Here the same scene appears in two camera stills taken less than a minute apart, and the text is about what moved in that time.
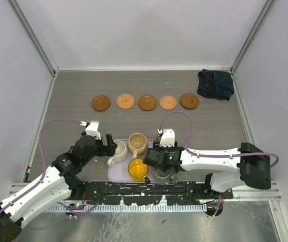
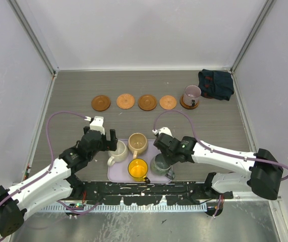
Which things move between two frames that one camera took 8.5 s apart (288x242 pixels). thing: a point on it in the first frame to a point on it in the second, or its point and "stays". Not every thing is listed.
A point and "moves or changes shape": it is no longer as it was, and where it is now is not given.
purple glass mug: [157, 139] moves or changes shape
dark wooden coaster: [147, 102] stays
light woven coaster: [125, 101] stays
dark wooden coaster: [189, 101] stays
